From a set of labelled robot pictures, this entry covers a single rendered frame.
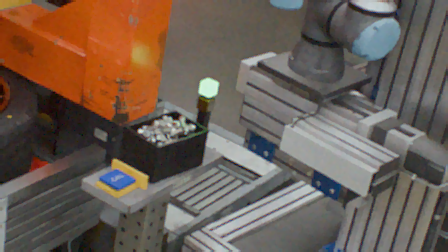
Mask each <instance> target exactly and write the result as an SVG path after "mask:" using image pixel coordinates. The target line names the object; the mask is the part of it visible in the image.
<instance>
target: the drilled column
mask: <svg viewBox="0 0 448 252"><path fill-rule="evenodd" d="M169 197H170V193H168V194H166V195H164V196H163V197H160V198H159V199H158V200H155V201H154V202H152V203H150V204H148V205H147V206H145V207H143V208H142V209H139V210H138V211H135V212H134V213H133V214H131V215H129V216H127V215H126V214H124V213H122V212H121V211H119V220H118V225H117V233H116V240H115V245H114V252H160V251H161V244H162V239H163V231H164V227H165V223H166V214H167V210H168V202H169Z"/></svg>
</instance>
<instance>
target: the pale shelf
mask: <svg viewBox="0 0 448 252"><path fill-rule="evenodd" d="M222 162H223V154H222V153H219V152H218V151H215V150H214V149H211V148H210V147H207V146H206V147H205V154H204V158H203V165H200V166H199V167H196V168H194V169H190V170H188V171H186V172H182V173H180V174H177V175H175V176H171V177H170V178H168V179H164V180H162V181H159V182H157V183H153V184H152V183H150V182H149V181H148V182H147V189H146V190H143V189H142V188H139V187H138V188H136V189H134V190H132V191H131V192H129V193H126V194H125V195H123V196H122V197H120V198H116V197H115V196H113V195H111V194H110V193H107V192H106V191H103V190H102V189H101V188H98V187H97V186H96V182H98V181H99V177H101V176H102V175H103V174H107V173H108V172H111V170H112V165H111V166H110V167H106V168H105V169H103V170H101V171H99V172H96V173H95V174H94V175H91V176H89V177H86V178H84V179H82V187H81V189H82V190H84V191H86V192H87V193H89V194H91V195H93V196H94V197H96V198H98V199H99V200H102V201H103V202H105V203H107V204H108V205H110V206H112V207H114V208H115V209H117V210H119V211H121V212H122V213H124V214H126V215H127V216H129V215H131V214H133V213H134V212H135V211H138V210H139V209H142V208H143V207H145V206H147V205H148V204H150V203H152V202H154V201H155V200H158V199H159V198H160V197H163V196H164V195H166V194H168V193H170V192H171V191H173V190H175V189H176V188H179V187H180V186H182V185H184V184H185V183H188V182H189V181H191V180H193V179H195V178H196V177H198V176H200V175H201V174H204V173H205V172H207V171H209V170H210V169H212V168H214V167H216V166H217V165H220V164H221V163H222ZM128 211H129V212H128Z"/></svg>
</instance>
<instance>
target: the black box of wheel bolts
mask: <svg viewBox="0 0 448 252"><path fill-rule="evenodd" d="M123 128H124V134H123V139H122V149H121V154H120V160H119V161H120V162H122V163H124V164H126V165H128V166H129V167H132V168H133V169H135V170H137V171H138V172H141V173H143V174H145V175H146V176H147V177H148V176H149V178H148V181H149V182H150V183H152V184H153V183H157V182H159V181H162V180H164V179H168V178H170V177H171V176H175V175H177V174H180V173H182V172H186V171H188V170H190V169H194V168H196V167H199V166H200V165H203V158H204V154H205V147H206V143H207V135H208V133H210V130H208V129H207V128H205V127H203V126H201V125H200V124H198V123H196V121H193V120H192V119H189V117H186V116H185V115H184V114H182V113H180V112H178V111H177V110H173V111H171V112H166V113H164V114H159V115H157V116H155V117H150V118H148V119H143V120H141V121H137V122H134V123H132V124H128V125H125V126H124V127H123Z"/></svg>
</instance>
